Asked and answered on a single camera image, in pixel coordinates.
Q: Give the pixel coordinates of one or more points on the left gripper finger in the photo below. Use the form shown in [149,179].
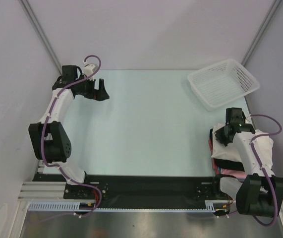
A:
[101,84]
[101,95]

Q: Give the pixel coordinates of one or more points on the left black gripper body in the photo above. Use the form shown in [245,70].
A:
[86,88]

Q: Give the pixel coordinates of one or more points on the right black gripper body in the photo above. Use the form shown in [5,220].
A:
[220,135]

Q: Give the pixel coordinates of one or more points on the white t shirt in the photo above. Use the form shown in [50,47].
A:
[254,154]

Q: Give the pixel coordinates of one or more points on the white perforated plastic basket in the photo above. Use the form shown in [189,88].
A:
[222,83]

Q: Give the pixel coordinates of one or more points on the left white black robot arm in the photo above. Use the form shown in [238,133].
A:
[48,136]

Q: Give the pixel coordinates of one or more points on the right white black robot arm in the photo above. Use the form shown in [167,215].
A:
[261,192]

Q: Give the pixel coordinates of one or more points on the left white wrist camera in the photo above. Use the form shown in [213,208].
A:
[89,68]

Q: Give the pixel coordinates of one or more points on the left aluminium frame post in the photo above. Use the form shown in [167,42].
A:
[29,12]

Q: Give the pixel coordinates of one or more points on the aluminium frame post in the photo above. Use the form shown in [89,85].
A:
[29,12]
[270,15]

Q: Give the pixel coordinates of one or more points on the light blue cable duct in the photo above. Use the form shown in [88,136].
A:
[209,207]

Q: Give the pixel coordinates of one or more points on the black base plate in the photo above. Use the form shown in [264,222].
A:
[91,179]

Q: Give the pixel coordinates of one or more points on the right aluminium frame post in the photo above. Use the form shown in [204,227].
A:
[270,15]

